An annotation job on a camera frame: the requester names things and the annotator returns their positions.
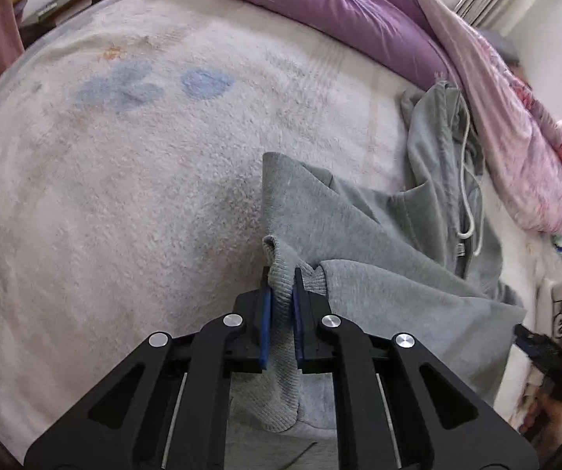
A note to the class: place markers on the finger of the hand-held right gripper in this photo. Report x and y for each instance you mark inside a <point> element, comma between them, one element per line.
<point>530,341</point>

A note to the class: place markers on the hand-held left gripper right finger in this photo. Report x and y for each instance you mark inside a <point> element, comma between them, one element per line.
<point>299,328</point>

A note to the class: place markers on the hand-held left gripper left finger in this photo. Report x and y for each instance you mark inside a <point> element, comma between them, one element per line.
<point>265,333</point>

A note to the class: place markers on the grey hoodie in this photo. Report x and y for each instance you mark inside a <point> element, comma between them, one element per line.
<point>383,279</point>

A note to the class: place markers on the person's right hand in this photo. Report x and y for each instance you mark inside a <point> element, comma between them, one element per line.
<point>547,418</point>

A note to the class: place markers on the purple floral quilt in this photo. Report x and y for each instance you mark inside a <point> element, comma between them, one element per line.
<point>349,5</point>

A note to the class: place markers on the dark white-fronted TV cabinet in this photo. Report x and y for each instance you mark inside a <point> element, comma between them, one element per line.
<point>50,24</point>

